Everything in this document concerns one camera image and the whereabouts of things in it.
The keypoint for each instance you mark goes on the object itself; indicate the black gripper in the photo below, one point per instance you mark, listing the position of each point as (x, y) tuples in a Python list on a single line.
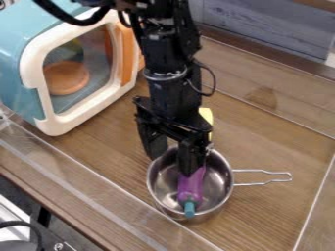
[(168, 115)]

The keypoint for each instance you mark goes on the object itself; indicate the purple toy eggplant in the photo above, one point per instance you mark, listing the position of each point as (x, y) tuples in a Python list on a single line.
[(189, 192)]

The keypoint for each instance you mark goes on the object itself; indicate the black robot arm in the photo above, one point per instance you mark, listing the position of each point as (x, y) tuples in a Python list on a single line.
[(164, 30)]

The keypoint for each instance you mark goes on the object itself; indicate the yellow toy banana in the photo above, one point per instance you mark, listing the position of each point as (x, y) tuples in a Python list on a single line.
[(207, 120)]

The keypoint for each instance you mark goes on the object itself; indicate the clear acrylic barrier panel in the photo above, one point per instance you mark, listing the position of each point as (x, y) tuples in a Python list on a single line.
[(87, 176)]

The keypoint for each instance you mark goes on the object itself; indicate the blue toy microwave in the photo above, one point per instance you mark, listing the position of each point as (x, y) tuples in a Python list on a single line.
[(61, 71)]

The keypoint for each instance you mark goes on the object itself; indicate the silver pot with wire handle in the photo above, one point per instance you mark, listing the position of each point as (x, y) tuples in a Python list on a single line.
[(217, 185)]

